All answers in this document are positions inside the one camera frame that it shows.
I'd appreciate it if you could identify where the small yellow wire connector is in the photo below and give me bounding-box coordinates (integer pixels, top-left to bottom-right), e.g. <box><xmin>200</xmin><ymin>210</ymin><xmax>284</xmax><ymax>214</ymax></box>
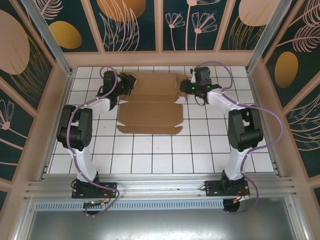
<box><xmin>233</xmin><ymin>194</ymin><xmax>251</xmax><ymax>204</ymax></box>

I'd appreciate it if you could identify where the aluminium mounting rail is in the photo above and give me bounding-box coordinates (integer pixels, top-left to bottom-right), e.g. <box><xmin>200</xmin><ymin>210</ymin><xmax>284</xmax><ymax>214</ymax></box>
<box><xmin>23</xmin><ymin>173</ymin><xmax>300</xmax><ymax>201</ymax></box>

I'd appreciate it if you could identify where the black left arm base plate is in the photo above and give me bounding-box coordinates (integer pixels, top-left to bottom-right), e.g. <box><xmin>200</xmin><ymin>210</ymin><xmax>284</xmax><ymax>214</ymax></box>
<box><xmin>71</xmin><ymin>181</ymin><xmax>118</xmax><ymax>200</ymax></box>

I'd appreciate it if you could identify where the aluminium frame post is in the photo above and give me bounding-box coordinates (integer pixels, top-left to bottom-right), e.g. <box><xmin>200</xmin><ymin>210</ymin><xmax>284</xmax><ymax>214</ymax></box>
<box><xmin>21</xmin><ymin>0</ymin><xmax>76</xmax><ymax>79</ymax></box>
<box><xmin>245</xmin><ymin>0</ymin><xmax>301</xmax><ymax>74</ymax></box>

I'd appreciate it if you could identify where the brown cardboard paper box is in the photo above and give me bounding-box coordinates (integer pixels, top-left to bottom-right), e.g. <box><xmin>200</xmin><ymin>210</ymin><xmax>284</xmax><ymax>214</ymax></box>
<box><xmin>116</xmin><ymin>71</ymin><xmax>190</xmax><ymax>136</ymax></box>

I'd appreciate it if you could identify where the shiny metal sheet panel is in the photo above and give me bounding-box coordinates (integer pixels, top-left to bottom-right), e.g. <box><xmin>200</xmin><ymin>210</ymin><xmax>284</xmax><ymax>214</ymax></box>
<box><xmin>14</xmin><ymin>197</ymin><xmax>309</xmax><ymax>240</ymax></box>

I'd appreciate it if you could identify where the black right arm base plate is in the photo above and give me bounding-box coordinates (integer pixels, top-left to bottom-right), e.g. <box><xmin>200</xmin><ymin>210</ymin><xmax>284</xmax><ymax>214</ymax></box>
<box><xmin>204</xmin><ymin>179</ymin><xmax>251</xmax><ymax>199</ymax></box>

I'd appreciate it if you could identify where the small circuit board with wires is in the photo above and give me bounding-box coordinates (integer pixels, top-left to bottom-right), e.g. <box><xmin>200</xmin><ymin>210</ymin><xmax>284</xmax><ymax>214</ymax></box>
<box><xmin>83</xmin><ymin>199</ymin><xmax>108</xmax><ymax>209</ymax></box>

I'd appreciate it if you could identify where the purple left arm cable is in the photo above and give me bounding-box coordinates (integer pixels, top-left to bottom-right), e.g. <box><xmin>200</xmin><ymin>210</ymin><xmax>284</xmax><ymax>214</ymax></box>
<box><xmin>66</xmin><ymin>65</ymin><xmax>121</xmax><ymax>219</ymax></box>

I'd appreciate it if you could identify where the slotted grey cable duct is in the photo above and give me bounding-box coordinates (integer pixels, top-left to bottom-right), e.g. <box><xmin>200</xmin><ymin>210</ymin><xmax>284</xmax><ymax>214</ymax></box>
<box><xmin>34</xmin><ymin>199</ymin><xmax>225</xmax><ymax>211</ymax></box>

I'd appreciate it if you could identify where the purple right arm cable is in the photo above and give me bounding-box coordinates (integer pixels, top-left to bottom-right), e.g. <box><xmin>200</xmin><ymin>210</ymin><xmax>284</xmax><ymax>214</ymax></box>
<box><xmin>194</xmin><ymin>61</ymin><xmax>285</xmax><ymax>215</ymax></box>

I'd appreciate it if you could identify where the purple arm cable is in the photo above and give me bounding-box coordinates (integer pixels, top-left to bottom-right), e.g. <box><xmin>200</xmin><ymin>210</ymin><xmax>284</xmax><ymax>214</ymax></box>
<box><xmin>194</xmin><ymin>61</ymin><xmax>285</xmax><ymax>215</ymax></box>
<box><xmin>66</xmin><ymin>65</ymin><xmax>121</xmax><ymax>219</ymax></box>

